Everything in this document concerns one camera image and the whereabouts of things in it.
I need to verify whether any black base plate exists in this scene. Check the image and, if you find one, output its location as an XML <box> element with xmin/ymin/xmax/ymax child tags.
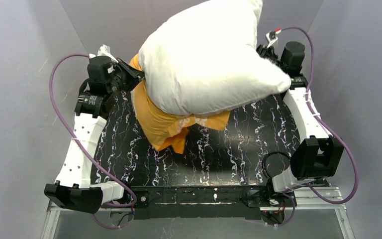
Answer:
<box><xmin>131</xmin><ymin>186</ymin><xmax>297</xmax><ymax>220</ymax></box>

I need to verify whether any black cable loop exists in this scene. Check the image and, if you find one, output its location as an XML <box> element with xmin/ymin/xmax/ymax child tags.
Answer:
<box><xmin>262</xmin><ymin>151</ymin><xmax>292</xmax><ymax>180</ymax></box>

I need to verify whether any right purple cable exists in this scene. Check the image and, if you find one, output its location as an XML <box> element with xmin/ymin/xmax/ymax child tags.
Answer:
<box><xmin>275</xmin><ymin>26</ymin><xmax>360</xmax><ymax>228</ymax></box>

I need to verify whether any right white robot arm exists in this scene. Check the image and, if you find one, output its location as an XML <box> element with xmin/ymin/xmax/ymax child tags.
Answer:
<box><xmin>257</xmin><ymin>41</ymin><xmax>344</xmax><ymax>193</ymax></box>

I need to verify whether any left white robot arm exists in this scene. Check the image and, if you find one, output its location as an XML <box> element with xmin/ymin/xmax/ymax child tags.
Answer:
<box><xmin>44</xmin><ymin>53</ymin><xmax>144</xmax><ymax>214</ymax></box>

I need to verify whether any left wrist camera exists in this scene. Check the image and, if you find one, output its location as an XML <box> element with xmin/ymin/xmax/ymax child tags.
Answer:
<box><xmin>96</xmin><ymin>44</ymin><xmax>119</xmax><ymax>63</ymax></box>

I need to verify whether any white pillow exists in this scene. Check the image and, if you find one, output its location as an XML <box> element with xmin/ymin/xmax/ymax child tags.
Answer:
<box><xmin>138</xmin><ymin>0</ymin><xmax>291</xmax><ymax>116</ymax></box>

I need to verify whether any aluminium frame rail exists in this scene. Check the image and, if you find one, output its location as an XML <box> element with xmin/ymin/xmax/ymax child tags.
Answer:
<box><xmin>41</xmin><ymin>186</ymin><xmax>356</xmax><ymax>239</ymax></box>

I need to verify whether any orange printed pillowcase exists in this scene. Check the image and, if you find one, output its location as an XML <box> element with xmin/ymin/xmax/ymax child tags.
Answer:
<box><xmin>129</xmin><ymin>54</ymin><xmax>231</xmax><ymax>155</ymax></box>

